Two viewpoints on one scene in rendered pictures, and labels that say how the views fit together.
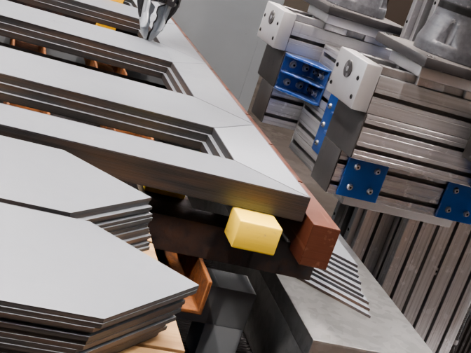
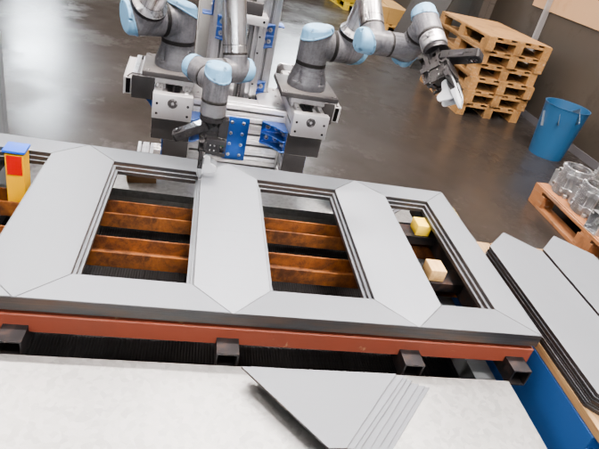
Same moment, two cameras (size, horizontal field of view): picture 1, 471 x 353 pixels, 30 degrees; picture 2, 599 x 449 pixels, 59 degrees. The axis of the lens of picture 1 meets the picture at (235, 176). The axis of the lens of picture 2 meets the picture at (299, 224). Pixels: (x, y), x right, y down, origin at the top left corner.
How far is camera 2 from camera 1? 2.33 m
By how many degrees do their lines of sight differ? 79
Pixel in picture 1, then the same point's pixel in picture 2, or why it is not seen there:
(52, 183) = (526, 252)
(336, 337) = not seen: hidden behind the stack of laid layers
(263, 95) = (176, 149)
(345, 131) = (305, 148)
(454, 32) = (322, 77)
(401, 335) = not seen: hidden behind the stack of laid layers
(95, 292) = (583, 254)
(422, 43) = (313, 89)
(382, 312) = not seen: hidden behind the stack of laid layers
